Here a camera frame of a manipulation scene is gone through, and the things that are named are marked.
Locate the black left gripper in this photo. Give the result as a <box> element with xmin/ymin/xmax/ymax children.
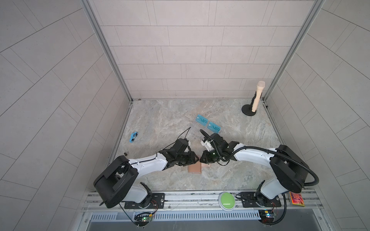
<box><xmin>174</xmin><ymin>151</ymin><xmax>200</xmax><ymax>167</ymax></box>

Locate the tan leather card holder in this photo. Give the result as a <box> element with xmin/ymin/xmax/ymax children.
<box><xmin>188</xmin><ymin>162</ymin><xmax>210</xmax><ymax>174</ymax></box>

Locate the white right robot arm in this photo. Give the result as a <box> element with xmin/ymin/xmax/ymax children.
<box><xmin>200</xmin><ymin>130</ymin><xmax>309</xmax><ymax>207</ymax></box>

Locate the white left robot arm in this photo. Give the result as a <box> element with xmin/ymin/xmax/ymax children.
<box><xmin>93</xmin><ymin>138</ymin><xmax>199</xmax><ymax>208</ymax></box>

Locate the teal VIP card rear right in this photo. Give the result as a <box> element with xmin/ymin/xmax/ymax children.
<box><xmin>207</xmin><ymin>121</ymin><xmax>221</xmax><ymax>134</ymax></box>

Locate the teal vip card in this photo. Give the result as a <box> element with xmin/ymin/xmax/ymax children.
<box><xmin>207</xmin><ymin>121</ymin><xmax>221</xmax><ymax>134</ymax></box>
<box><xmin>196</xmin><ymin>115</ymin><xmax>208</xmax><ymax>127</ymax></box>

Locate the clear acrylic card stand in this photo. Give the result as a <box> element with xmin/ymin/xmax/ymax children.
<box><xmin>187</xmin><ymin>116</ymin><xmax>221</xmax><ymax>141</ymax></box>

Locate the teal VIP card rear left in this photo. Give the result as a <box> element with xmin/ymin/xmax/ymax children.
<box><xmin>196</xmin><ymin>115</ymin><xmax>208</xmax><ymax>127</ymax></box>

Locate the red patterned card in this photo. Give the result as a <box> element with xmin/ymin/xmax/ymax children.
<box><xmin>289</xmin><ymin>192</ymin><xmax>305</xmax><ymax>207</ymax></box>

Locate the beige microphone on black stand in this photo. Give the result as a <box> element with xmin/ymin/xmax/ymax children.
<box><xmin>241</xmin><ymin>81</ymin><xmax>266</xmax><ymax>116</ymax></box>

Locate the green push button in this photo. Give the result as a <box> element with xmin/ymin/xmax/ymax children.
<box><xmin>218</xmin><ymin>192</ymin><xmax>236</xmax><ymax>211</ymax></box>

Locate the blue toy car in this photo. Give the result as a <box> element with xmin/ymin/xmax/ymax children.
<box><xmin>129</xmin><ymin>132</ymin><xmax>138</xmax><ymax>143</ymax></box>

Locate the right circuit board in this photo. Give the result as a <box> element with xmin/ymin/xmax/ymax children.
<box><xmin>258</xmin><ymin>210</ymin><xmax>276</xmax><ymax>224</ymax></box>

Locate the circuit board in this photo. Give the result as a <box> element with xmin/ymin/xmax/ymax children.
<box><xmin>258</xmin><ymin>210</ymin><xmax>276</xmax><ymax>224</ymax></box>
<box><xmin>134</xmin><ymin>212</ymin><xmax>154</xmax><ymax>227</ymax></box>

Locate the left circuit board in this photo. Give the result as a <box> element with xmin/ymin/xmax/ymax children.
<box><xmin>134</xmin><ymin>212</ymin><xmax>154</xmax><ymax>227</ymax></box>

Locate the black corrugated cable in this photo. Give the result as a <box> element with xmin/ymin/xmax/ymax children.
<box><xmin>200</xmin><ymin>129</ymin><xmax>320</xmax><ymax>226</ymax></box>

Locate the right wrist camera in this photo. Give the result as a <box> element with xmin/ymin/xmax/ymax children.
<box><xmin>201</xmin><ymin>139</ymin><xmax>214</xmax><ymax>151</ymax></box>

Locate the aluminium rail base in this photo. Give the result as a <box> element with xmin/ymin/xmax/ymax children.
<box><xmin>82</xmin><ymin>189</ymin><xmax>324</xmax><ymax>221</ymax></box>

